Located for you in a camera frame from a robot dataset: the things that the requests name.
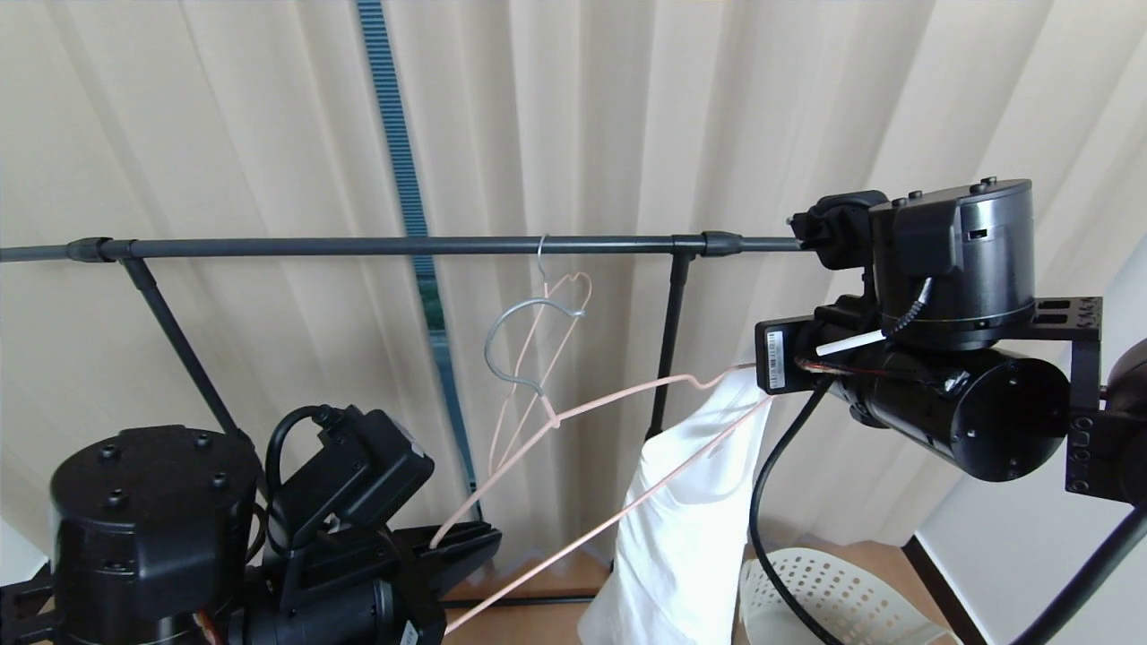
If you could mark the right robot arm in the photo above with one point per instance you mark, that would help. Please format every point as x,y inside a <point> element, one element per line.
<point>950,269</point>

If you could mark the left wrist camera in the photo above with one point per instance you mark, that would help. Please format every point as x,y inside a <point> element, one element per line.
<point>367,466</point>

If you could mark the white printed t-shirt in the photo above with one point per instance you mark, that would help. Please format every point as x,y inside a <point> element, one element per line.
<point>681,537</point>

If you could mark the beige curtain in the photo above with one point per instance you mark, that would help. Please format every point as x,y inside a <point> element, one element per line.
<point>627,116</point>
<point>179,116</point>

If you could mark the black clothes rack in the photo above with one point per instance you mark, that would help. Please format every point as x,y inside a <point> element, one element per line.
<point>269,245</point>

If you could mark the pink clothes hanger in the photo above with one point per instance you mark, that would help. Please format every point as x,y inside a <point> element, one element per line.
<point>540,260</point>
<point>551,419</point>

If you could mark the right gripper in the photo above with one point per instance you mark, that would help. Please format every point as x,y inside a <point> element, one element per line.
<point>941,403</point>

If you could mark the white laundry basket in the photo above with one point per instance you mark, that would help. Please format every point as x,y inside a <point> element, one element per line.
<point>860,600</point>

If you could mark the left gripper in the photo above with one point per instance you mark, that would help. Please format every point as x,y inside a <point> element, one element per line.
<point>358,614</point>

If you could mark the window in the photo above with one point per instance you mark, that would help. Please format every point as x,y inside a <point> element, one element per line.
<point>394,134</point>

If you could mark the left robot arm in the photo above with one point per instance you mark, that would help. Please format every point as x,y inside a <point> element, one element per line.
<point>143,520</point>

